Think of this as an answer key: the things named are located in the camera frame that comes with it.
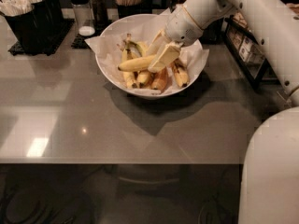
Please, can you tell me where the white bowl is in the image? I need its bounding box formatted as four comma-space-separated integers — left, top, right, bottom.
94, 13, 204, 99

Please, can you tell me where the black cutlery holder back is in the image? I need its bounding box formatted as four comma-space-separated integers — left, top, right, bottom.
34, 0, 64, 36

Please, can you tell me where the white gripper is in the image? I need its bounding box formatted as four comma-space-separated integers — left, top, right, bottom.
146, 5, 204, 73

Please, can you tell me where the black condiment packet rack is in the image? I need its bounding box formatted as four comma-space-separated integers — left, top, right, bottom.
223, 12, 278, 90

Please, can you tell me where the black cutlery holder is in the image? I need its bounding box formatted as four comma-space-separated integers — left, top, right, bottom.
4, 11, 43, 54
34, 0, 64, 36

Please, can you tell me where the right spotted banana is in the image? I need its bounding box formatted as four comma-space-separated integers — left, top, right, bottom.
171, 59, 190, 88

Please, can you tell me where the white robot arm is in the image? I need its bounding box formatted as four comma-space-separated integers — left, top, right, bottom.
149, 0, 299, 224

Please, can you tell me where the pepper shaker black lid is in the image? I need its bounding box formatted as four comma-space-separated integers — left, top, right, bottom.
90, 0, 108, 27

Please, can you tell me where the orange ripe banana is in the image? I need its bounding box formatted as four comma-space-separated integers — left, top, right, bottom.
151, 68, 168, 91

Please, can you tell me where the salt shaker black lid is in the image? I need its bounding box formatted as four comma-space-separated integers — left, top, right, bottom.
70, 0, 95, 36

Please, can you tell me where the white paper bowl liner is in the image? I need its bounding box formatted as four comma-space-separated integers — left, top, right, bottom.
84, 7, 210, 96

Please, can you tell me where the yellow banana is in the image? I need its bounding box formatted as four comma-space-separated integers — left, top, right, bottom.
130, 41, 152, 88
118, 55, 154, 72
121, 42, 138, 89

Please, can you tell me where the black cutlery holder front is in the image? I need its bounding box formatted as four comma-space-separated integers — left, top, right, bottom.
4, 11, 43, 54

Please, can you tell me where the black stir stick holder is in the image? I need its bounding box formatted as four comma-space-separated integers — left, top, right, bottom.
117, 0, 152, 19

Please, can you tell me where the black rubber mat middle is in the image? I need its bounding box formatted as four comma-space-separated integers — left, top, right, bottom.
71, 25, 107, 49

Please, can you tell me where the white plastic cutlery bundle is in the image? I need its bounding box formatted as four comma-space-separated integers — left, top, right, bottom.
0, 0, 42, 17

